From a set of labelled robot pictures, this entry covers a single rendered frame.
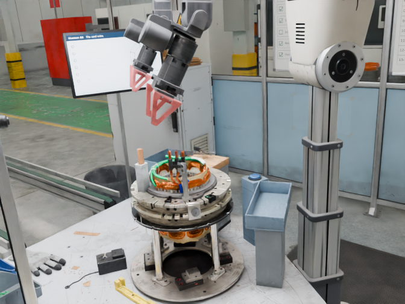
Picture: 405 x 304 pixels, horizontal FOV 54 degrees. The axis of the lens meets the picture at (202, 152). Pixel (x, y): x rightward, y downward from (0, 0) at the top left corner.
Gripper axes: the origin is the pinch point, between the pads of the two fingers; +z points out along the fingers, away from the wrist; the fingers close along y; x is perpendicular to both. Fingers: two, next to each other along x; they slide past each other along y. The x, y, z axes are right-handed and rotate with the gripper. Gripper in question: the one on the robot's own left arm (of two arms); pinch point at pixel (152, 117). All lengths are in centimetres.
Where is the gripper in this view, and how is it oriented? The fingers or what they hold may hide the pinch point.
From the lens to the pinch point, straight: 95.4
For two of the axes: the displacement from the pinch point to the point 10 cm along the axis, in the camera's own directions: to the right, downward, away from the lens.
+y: 2.5, 2.9, -9.2
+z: -4.2, 8.9, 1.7
